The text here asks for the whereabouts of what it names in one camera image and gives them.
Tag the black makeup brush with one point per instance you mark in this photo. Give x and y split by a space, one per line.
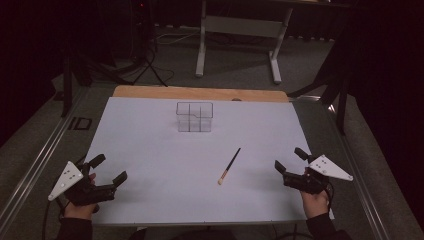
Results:
229 166

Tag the white paper sheet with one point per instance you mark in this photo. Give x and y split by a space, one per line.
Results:
196 160

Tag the black floor bracket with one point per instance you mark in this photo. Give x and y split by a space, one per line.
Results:
80 123

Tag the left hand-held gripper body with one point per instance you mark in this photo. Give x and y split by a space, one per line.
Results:
78 186

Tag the person's left hand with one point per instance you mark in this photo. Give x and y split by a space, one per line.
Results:
81 206

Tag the white metal table frame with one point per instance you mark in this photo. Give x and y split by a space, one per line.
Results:
240 36

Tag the wooden board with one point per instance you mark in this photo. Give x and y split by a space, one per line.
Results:
200 93

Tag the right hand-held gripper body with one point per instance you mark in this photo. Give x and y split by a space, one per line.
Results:
315 176

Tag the person's right hand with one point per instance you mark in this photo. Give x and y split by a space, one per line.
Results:
314 203

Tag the clear plastic divided organizer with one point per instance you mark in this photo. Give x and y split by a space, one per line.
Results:
194 116

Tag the black stand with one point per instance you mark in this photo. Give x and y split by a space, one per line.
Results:
333 80
67 83

